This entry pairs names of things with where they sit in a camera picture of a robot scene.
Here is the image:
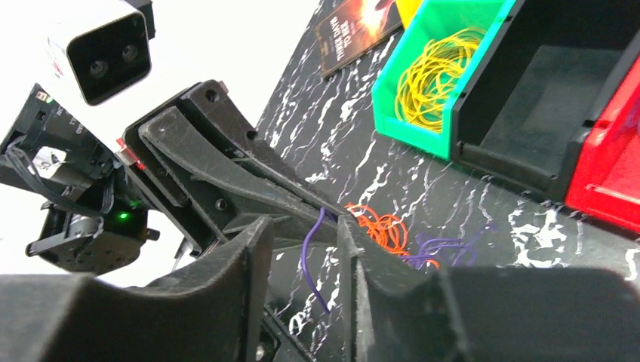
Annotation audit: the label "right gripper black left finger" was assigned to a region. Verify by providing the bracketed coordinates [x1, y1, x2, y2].
[1, 216, 274, 361]

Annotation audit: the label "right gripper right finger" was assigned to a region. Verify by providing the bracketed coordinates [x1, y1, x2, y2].
[337, 216, 639, 361]

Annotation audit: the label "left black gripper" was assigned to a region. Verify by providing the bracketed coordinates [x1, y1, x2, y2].
[118, 80, 341, 256]

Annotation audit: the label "purple cable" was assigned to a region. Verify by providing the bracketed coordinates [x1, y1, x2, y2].
[300, 207, 496, 316]

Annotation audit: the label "orange yellow cables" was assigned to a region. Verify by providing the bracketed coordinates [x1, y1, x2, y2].
[345, 202, 441, 271]

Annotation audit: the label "black plastic bin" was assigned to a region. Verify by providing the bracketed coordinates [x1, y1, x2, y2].
[451, 1, 639, 202]

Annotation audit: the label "red plastic bin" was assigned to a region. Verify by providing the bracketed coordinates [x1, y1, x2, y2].
[565, 60, 639, 232]

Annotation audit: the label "green plastic bin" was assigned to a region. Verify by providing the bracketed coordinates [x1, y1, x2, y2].
[371, 1, 515, 160]

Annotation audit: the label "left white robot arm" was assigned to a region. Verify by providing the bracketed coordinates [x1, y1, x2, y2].
[1, 80, 342, 275]

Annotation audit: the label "dark paperback book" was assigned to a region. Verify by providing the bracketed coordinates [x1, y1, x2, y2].
[315, 0, 402, 79]

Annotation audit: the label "yellow plastic bin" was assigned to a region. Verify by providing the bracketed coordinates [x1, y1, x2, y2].
[395, 0, 423, 29]

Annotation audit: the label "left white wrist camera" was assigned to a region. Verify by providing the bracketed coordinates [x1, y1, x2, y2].
[29, 1, 155, 106]

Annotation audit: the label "yellow cables in green bin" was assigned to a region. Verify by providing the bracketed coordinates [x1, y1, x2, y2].
[393, 26, 488, 135]

